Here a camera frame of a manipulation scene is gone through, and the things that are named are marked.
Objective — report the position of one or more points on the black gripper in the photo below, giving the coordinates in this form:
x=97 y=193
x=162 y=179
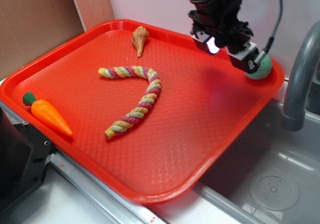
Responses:
x=216 y=25

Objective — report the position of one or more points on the green dimpled ball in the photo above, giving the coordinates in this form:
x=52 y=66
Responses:
x=263 y=71

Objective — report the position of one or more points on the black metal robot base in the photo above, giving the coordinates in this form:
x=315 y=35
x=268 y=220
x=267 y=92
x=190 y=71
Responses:
x=24 y=156

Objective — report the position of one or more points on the brown seashell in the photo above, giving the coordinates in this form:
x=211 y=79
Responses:
x=138 y=39

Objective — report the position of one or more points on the grey toy faucet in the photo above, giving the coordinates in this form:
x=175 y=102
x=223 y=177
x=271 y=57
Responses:
x=303 y=89

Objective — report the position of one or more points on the red plastic tray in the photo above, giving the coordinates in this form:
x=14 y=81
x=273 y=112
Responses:
x=203 y=106

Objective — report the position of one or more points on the grey plastic toy sink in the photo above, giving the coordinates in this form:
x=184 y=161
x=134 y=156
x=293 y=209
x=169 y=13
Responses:
x=267 y=176

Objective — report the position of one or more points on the brown cardboard panel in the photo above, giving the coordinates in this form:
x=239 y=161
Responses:
x=31 y=28

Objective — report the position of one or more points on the orange toy carrot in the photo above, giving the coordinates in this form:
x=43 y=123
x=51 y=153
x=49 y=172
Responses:
x=46 y=113

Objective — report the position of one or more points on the multicolour twisted rope toy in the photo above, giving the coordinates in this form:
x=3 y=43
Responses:
x=145 y=104

